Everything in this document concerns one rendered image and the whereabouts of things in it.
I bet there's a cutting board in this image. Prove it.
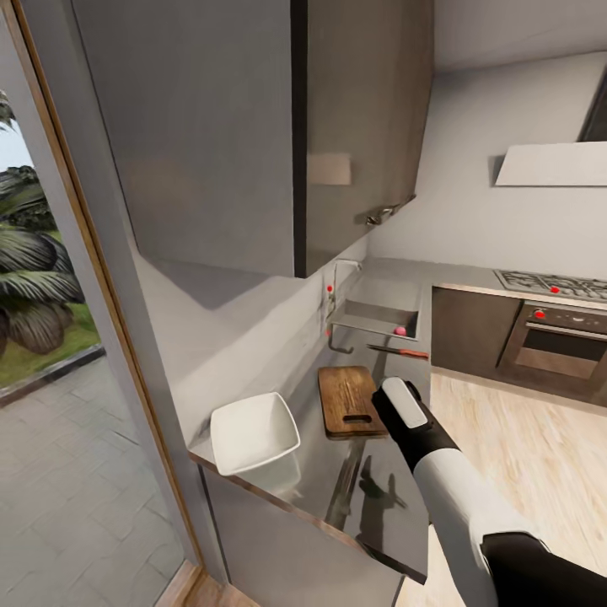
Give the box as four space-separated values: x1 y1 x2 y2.
318 365 389 437

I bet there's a bowl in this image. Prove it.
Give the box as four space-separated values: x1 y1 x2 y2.
211 392 301 476

